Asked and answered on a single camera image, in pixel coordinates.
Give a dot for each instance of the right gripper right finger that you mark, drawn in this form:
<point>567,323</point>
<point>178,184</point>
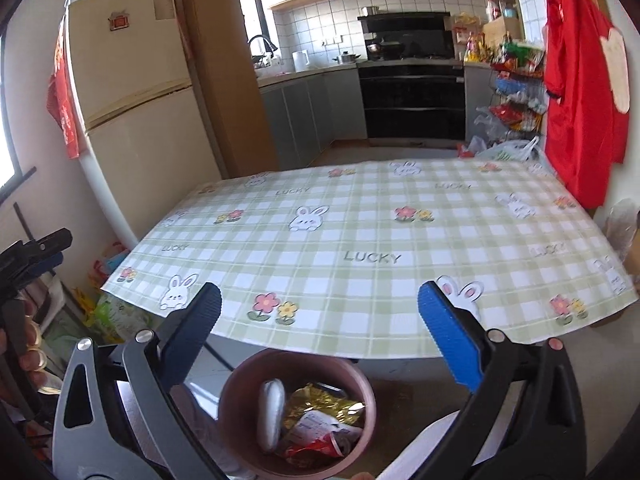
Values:
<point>523,418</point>

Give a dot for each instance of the white foam tray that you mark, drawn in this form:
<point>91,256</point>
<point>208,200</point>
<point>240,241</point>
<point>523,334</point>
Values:
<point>271,403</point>

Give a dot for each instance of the gold foil wrapper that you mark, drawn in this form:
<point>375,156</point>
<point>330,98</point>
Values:
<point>313,398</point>

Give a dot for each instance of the white paper receipt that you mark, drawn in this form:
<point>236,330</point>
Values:
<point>316,426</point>

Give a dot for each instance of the crushed red soda can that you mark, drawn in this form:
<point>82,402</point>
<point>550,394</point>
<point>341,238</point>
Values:
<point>315,454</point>

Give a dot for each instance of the brown plastic trash bin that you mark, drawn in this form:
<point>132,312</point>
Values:
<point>238,409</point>

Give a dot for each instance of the grey kitchen base cabinets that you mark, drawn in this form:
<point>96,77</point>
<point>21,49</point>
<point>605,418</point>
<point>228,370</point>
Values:
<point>308,112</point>

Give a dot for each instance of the person's left hand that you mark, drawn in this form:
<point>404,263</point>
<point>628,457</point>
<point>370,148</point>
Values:
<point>34,361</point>

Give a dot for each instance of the red hanging decoration on fridge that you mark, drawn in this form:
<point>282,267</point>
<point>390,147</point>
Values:
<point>60,103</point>

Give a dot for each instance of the beige refrigerator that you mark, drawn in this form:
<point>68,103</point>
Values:
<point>142,141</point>

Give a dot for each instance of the checkered bunny tablecloth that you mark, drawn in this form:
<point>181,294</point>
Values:
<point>329,260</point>

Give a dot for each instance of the white plastic bag on floor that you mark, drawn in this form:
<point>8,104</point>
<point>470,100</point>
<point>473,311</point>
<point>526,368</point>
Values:
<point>515,150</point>

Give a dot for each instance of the white electric kettle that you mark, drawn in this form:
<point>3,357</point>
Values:
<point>301,61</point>

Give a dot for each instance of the steel cooking pot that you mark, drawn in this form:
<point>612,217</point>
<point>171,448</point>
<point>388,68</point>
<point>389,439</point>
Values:
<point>347,58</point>

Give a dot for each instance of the red hanging apron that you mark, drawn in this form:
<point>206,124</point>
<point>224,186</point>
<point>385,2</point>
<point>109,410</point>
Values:
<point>587,80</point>

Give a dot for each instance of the black stove oven unit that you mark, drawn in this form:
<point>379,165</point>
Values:
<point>412,85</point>

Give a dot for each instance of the wire storage rack with snacks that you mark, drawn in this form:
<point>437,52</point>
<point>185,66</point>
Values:
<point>518,104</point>

